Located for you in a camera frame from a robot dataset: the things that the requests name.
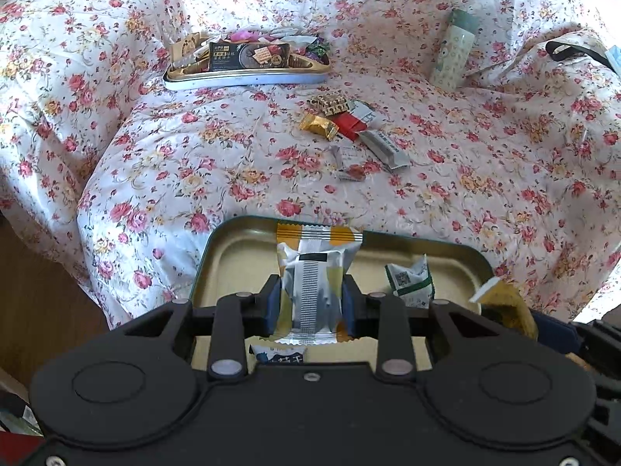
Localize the green white snack packet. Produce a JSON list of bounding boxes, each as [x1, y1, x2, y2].
[[385, 254, 435, 309]]

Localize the black biscuit packet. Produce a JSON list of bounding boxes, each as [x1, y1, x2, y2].
[[208, 41, 292, 71]]

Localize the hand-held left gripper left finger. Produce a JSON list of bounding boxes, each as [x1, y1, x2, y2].
[[114, 274, 282, 382]]

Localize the yellow silver snack packet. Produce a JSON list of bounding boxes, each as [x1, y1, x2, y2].
[[274, 221, 364, 348]]

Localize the brown patterned snack packet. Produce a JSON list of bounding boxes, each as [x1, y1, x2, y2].
[[310, 91, 350, 116]]

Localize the small clear snack packet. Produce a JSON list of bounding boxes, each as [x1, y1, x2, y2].
[[327, 144, 367, 183]]

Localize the gold tin tray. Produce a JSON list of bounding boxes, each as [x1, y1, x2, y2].
[[187, 216, 496, 367]]

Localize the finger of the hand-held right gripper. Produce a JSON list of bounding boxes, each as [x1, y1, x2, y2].
[[587, 374, 621, 447], [529, 308, 621, 366]]

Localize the white grey snack bar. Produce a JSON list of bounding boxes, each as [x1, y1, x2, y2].
[[359, 129, 411, 172]]

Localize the green purple foil candies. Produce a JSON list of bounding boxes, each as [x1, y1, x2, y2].
[[305, 36, 331, 64]]

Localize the black strap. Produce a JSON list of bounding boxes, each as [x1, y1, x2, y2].
[[546, 39, 609, 66]]

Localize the red white snack packet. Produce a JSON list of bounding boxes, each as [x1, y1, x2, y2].
[[334, 99, 378, 143]]

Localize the gold foil candy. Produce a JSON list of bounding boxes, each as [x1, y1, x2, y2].
[[298, 113, 339, 139]]

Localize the olive gold snack packet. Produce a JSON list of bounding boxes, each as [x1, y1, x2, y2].
[[468, 276, 539, 341]]

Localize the pink candy wrapper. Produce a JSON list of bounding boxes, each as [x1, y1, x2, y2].
[[228, 29, 272, 44]]

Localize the brown gold snack packet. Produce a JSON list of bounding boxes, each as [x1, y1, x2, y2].
[[169, 33, 212, 70]]

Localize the black white snack packet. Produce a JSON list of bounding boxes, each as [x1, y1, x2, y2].
[[249, 341, 309, 366]]

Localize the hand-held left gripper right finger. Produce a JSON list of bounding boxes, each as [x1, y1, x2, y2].
[[341, 274, 508, 382]]

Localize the floral bed sheet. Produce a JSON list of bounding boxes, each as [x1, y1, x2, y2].
[[0, 0, 621, 331]]

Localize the pale green patterned bottle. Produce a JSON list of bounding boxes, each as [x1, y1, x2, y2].
[[431, 9, 477, 89]]

